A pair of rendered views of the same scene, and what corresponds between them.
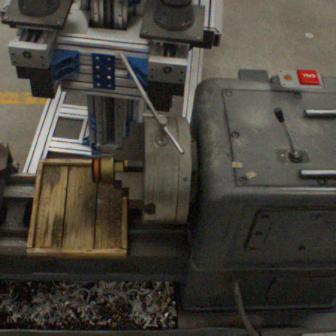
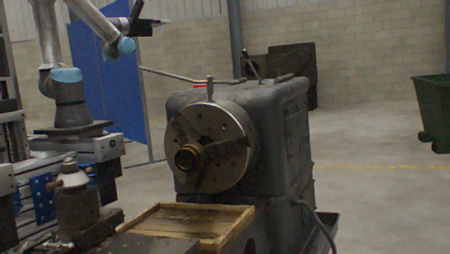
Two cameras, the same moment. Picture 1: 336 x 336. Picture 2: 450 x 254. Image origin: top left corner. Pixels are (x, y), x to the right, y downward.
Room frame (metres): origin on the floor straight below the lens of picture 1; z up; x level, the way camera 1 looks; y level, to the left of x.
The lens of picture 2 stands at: (0.11, 1.34, 1.38)
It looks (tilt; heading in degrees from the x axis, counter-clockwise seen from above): 9 degrees down; 301
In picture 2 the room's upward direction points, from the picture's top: 6 degrees counter-clockwise
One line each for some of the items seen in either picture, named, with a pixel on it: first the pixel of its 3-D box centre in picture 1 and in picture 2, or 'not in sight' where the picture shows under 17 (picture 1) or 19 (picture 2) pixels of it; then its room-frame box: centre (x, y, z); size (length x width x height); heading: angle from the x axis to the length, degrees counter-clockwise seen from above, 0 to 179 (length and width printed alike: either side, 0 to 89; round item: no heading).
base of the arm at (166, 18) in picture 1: (175, 7); (72, 112); (1.59, 0.04, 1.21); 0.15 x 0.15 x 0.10
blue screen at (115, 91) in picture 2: not in sight; (101, 79); (6.02, -4.58, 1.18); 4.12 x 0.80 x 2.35; 150
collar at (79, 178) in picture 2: not in sight; (71, 178); (0.96, 0.63, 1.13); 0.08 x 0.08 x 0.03
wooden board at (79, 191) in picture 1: (80, 206); (183, 225); (0.92, 0.27, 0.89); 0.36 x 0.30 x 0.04; 7
